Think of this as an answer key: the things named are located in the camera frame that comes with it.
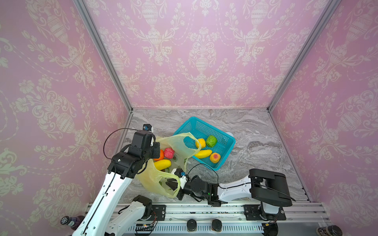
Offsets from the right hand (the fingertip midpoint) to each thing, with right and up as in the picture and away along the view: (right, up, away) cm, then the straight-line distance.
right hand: (168, 182), depth 72 cm
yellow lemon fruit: (+18, +16, +23) cm, 33 cm away
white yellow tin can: (+37, +21, +27) cm, 51 cm away
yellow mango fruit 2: (-6, +4, +16) cm, 17 cm away
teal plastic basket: (+19, +24, +32) cm, 44 cm away
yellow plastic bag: (-4, +4, -7) cm, 9 cm away
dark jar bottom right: (+71, -16, -10) cm, 73 cm away
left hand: (-6, +18, -1) cm, 19 cm away
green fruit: (+24, +17, +23) cm, 37 cm away
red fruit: (-2, +10, +18) cm, 21 cm away
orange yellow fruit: (+26, +8, +16) cm, 31 cm away
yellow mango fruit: (+19, +10, +19) cm, 28 cm away
